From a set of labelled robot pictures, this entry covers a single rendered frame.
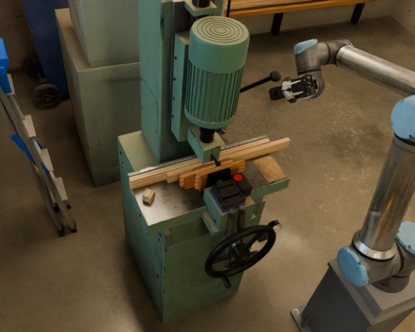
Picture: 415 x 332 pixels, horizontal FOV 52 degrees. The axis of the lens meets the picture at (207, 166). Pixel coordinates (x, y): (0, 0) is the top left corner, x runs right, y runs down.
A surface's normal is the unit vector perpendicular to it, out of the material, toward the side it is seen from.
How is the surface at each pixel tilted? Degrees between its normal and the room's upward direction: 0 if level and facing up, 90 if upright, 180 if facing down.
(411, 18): 90
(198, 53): 90
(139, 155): 0
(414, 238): 6
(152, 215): 0
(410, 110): 82
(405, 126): 82
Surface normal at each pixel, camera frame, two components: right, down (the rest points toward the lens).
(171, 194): 0.10, -0.68
